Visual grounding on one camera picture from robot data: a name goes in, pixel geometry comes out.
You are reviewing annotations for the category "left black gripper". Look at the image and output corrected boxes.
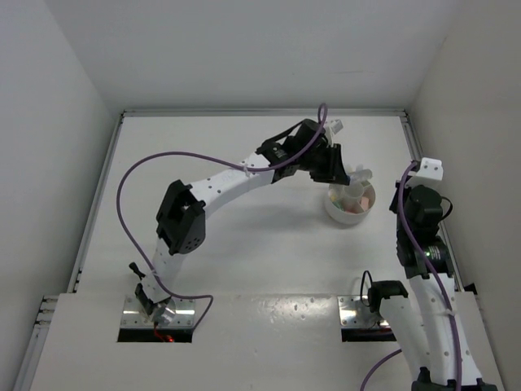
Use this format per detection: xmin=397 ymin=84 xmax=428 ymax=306
xmin=296 ymin=141 xmax=348 ymax=184

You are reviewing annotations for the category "clear glue stick blue cap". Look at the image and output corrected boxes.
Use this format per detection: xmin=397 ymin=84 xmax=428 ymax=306
xmin=348 ymin=168 xmax=373 ymax=186

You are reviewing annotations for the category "white round divided container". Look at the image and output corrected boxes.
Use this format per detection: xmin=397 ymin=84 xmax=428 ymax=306
xmin=324 ymin=181 xmax=376 ymax=226

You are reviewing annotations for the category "pink eraser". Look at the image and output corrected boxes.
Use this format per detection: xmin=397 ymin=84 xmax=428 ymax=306
xmin=359 ymin=196 xmax=371 ymax=211

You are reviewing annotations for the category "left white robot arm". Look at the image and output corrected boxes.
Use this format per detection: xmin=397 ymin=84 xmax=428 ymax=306
xmin=135 ymin=119 xmax=350 ymax=325

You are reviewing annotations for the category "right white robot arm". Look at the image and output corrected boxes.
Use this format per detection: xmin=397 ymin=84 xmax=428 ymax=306
xmin=368 ymin=184 xmax=497 ymax=390

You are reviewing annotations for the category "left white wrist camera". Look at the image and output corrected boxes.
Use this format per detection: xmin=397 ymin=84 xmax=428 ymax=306
xmin=324 ymin=119 xmax=344 ymax=137

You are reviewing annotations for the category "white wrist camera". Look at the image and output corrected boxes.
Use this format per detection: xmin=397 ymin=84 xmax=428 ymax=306
xmin=324 ymin=119 xmax=344 ymax=137
xmin=405 ymin=157 xmax=444 ymax=189

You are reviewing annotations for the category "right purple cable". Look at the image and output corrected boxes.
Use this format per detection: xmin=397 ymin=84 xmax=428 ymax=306
xmin=360 ymin=160 xmax=463 ymax=391

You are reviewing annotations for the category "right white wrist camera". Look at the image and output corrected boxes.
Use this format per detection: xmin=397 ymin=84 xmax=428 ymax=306
xmin=405 ymin=157 xmax=444 ymax=189

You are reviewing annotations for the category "aluminium frame rail back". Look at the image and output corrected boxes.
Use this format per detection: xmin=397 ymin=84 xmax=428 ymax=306
xmin=121 ymin=108 xmax=407 ymax=118

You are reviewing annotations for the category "aluminium frame rail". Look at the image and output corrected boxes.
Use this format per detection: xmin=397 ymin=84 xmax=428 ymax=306
xmin=121 ymin=108 xmax=407 ymax=118
xmin=400 ymin=111 xmax=464 ymax=292
xmin=66 ymin=110 xmax=126 ymax=293

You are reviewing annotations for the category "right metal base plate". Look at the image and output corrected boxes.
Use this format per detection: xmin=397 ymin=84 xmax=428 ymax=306
xmin=337 ymin=295 xmax=390 ymax=329

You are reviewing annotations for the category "metal base plate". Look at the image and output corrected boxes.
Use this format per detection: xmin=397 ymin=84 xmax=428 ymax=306
xmin=337 ymin=295 xmax=390 ymax=329
xmin=120 ymin=297 xmax=195 ymax=330

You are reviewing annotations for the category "aluminium frame rail right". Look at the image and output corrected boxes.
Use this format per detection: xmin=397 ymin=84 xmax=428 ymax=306
xmin=400 ymin=111 xmax=464 ymax=292

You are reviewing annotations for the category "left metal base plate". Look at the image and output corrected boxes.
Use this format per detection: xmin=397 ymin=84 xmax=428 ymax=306
xmin=120 ymin=297 xmax=195 ymax=330

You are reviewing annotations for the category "aluminium frame rail left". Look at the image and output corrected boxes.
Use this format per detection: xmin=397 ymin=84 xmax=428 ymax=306
xmin=66 ymin=110 xmax=126 ymax=293

